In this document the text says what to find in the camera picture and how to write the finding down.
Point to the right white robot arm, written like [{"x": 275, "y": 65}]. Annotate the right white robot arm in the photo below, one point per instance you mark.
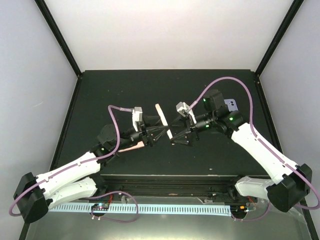
[{"x": 288, "y": 182}]

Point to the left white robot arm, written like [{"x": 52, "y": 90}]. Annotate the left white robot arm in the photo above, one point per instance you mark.
[{"x": 35, "y": 195}]

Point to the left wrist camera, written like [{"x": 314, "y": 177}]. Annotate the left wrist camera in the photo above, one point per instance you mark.
[{"x": 137, "y": 116}]

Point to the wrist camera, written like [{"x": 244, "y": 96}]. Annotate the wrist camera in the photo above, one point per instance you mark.
[
  {"x": 137, "y": 116},
  {"x": 184, "y": 110}
]

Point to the right black frame post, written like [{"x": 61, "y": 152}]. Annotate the right black frame post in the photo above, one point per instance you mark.
[{"x": 282, "y": 29}]

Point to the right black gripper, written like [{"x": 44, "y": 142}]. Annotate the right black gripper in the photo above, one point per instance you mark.
[{"x": 191, "y": 129}]

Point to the small circuit board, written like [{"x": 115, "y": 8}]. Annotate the small circuit board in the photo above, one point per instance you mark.
[{"x": 100, "y": 207}]

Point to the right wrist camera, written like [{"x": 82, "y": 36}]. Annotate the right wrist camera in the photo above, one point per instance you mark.
[{"x": 184, "y": 110}]

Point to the beige cased phone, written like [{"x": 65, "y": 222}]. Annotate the beige cased phone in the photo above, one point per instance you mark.
[{"x": 163, "y": 120}]

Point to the black aluminium front rail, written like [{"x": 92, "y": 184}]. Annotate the black aluminium front rail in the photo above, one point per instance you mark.
[{"x": 215, "y": 187}]

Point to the lavender phone case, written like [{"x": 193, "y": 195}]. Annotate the lavender phone case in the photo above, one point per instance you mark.
[{"x": 231, "y": 104}]

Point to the black frame post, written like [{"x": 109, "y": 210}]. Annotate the black frame post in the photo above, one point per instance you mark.
[
  {"x": 48, "y": 17},
  {"x": 282, "y": 29}
]

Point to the left black frame post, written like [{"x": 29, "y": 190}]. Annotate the left black frame post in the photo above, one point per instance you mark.
[{"x": 48, "y": 17}]

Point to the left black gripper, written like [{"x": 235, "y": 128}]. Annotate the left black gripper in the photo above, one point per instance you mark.
[{"x": 148, "y": 137}]

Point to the pink cased phone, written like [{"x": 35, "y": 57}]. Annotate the pink cased phone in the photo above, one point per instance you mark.
[{"x": 138, "y": 146}]

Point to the light blue slotted cable duct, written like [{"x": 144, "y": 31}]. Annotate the light blue slotted cable duct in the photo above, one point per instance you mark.
[{"x": 151, "y": 209}]

